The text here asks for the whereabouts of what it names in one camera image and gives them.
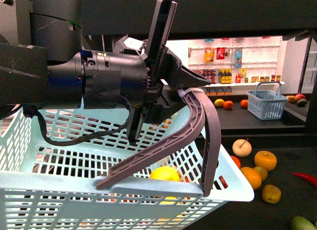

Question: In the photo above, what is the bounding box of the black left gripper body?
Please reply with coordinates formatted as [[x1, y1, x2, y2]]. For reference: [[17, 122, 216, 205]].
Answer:
[[113, 0, 210, 143]]

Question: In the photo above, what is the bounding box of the yellow lemon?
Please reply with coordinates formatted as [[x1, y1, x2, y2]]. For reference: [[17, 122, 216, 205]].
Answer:
[[150, 166, 180, 182]]

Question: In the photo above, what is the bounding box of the light teal shopping basket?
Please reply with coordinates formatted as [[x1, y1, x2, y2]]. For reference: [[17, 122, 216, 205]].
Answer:
[[0, 92, 254, 230]]

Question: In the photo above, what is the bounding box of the white sauce shelf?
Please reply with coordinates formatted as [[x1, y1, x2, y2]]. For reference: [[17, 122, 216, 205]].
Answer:
[[188, 36, 286, 95]]

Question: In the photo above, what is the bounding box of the white zip tie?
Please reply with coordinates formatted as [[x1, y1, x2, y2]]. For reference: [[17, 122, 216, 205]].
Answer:
[[177, 88, 205, 97]]

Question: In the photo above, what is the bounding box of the small blue basket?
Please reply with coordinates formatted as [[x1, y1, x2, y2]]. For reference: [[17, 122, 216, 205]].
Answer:
[[247, 82, 288, 120]]

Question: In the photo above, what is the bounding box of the white pear with stem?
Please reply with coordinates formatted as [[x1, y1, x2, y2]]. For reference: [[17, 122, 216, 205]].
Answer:
[[232, 139, 252, 157]]

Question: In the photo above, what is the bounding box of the orange near front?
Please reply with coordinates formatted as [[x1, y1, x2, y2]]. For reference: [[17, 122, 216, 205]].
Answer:
[[231, 155, 242, 169]]

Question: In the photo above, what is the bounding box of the orange yellow apple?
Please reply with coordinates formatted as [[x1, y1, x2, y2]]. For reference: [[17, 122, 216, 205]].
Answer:
[[240, 167, 262, 190]]

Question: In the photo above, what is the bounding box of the green kiwi upper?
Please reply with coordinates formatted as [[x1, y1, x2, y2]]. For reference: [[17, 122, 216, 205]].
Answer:
[[253, 166, 268, 182]]

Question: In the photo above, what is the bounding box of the brown kiwi fruit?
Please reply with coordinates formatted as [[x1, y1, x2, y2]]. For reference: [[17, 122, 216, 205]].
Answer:
[[262, 184, 282, 204]]

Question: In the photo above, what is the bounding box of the red chili pepper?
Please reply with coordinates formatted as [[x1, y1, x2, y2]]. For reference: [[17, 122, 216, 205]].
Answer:
[[292, 172, 317, 187]]

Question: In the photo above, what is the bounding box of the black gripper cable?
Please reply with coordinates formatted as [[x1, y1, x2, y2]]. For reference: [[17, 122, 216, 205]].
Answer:
[[23, 95, 134, 147]]

